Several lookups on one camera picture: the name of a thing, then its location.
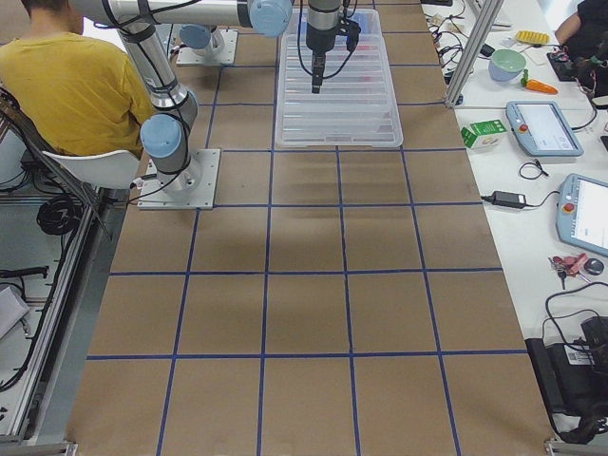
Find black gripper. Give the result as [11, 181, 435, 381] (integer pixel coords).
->
[312, 52, 326, 94]

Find clear plastic box lid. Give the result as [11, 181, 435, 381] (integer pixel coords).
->
[275, 33, 403, 148]

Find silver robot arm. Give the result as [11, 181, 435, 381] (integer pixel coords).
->
[180, 24, 224, 58]
[73, 1, 293, 185]

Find clear plastic storage box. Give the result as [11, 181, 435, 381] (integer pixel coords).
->
[276, 8, 405, 149]

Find green white carton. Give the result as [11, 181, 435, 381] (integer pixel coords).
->
[461, 119, 507, 149]

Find green and blue bowl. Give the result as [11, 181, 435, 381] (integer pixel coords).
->
[488, 48, 526, 82]

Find orange toy carrot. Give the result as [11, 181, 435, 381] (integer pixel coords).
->
[520, 69, 559, 95]

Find white chair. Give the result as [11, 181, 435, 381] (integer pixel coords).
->
[0, 85, 143, 238]

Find yellow corrugated toy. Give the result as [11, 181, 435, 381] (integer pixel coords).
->
[515, 30, 550, 46]

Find far teach pendant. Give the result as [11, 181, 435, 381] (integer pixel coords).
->
[505, 101, 583, 158]

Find teach pendant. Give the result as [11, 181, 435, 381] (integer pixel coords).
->
[505, 101, 583, 158]
[556, 174, 608, 257]

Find black power adapter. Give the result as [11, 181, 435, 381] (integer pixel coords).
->
[481, 191, 527, 209]

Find person in yellow shirt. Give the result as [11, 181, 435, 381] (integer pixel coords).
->
[1, 1, 155, 157]

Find near teach pendant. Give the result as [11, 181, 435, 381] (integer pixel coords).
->
[556, 174, 608, 257]

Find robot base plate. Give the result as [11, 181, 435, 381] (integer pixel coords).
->
[136, 149, 220, 210]
[177, 29, 238, 67]

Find aluminium frame post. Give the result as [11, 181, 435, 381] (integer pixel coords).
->
[445, 0, 504, 108]

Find red keychain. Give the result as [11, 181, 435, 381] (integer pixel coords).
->
[548, 253, 588, 290]

